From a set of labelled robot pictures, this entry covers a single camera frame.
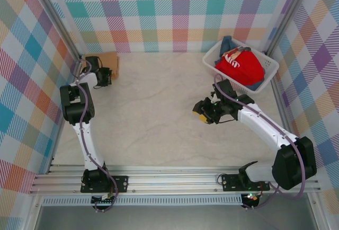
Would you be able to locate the red t-shirt white print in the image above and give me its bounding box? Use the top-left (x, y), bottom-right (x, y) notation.
top-left (215, 49), bottom-right (265, 85)

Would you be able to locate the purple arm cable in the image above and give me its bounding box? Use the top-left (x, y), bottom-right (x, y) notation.
top-left (79, 59), bottom-right (119, 213)
top-left (213, 74), bottom-right (305, 209)

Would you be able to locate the white plastic laundry basket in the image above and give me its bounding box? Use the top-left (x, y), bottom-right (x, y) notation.
top-left (202, 39), bottom-right (279, 93)

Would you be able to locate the small black controller board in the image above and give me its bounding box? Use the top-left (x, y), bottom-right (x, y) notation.
top-left (91, 193), bottom-right (118, 205)

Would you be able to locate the tan t-shirt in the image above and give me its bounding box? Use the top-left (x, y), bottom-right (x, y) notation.
top-left (81, 51), bottom-right (120, 79)

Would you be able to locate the aluminium mounting rail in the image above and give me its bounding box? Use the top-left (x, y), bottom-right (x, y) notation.
top-left (29, 164), bottom-right (321, 195)

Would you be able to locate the controller board with lights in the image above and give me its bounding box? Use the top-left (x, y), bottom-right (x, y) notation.
top-left (242, 192), bottom-right (262, 209)

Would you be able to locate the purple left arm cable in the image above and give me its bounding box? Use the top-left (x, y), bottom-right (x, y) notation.
top-left (79, 59), bottom-right (119, 213)

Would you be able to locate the white slotted cable duct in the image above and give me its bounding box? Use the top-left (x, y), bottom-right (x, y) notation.
top-left (42, 194), bottom-right (243, 206)

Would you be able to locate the grey metal panel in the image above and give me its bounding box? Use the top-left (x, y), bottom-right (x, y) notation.
top-left (34, 205), bottom-right (318, 230)

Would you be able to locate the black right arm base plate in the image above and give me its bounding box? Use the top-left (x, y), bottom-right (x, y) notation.
top-left (221, 173), bottom-right (271, 191)

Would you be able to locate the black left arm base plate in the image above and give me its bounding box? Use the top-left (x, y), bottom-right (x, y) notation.
top-left (80, 174), bottom-right (130, 193)

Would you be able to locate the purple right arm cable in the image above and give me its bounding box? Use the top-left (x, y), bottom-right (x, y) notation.
top-left (213, 74), bottom-right (305, 209)

